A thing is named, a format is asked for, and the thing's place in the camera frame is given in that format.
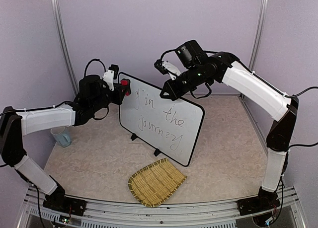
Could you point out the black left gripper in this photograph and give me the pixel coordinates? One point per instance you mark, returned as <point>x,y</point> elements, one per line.
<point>120,96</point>

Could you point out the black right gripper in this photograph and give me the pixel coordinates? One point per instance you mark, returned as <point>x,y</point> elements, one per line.
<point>174,93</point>

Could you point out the red bone-shaped eraser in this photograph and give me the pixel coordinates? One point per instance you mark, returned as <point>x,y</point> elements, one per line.
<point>126,89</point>

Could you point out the white whiteboard black frame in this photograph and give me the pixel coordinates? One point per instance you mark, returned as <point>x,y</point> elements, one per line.
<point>173,127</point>

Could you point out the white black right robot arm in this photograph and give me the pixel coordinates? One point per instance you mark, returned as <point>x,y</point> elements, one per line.
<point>205,68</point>

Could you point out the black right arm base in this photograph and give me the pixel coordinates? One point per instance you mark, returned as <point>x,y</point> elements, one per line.
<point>262,202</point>

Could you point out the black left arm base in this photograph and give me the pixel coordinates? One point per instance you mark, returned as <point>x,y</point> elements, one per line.
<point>58,201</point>

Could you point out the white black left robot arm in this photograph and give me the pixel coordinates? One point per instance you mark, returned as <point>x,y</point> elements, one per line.
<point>95,93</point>

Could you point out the black whiteboard stand foot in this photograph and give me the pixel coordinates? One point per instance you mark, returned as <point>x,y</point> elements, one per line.
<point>133,137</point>
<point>157,152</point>

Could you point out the light blue mug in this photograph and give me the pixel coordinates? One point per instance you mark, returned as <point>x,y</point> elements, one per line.
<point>61,136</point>

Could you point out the woven bamboo tray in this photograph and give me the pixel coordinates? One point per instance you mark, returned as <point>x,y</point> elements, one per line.
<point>155,183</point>

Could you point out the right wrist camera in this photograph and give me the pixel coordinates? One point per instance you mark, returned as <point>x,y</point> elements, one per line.
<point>165,67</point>

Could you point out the aluminium corner post left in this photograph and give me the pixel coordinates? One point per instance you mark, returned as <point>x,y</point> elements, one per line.
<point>63,44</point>

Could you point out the aluminium corner post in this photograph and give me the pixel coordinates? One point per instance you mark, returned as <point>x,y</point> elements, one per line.
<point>63,44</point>
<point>258,35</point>

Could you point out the aluminium front rail frame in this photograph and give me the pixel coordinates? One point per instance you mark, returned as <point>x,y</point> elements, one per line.
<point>107,214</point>

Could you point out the aluminium corner post right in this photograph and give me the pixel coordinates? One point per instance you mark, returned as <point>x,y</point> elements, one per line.
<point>258,35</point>

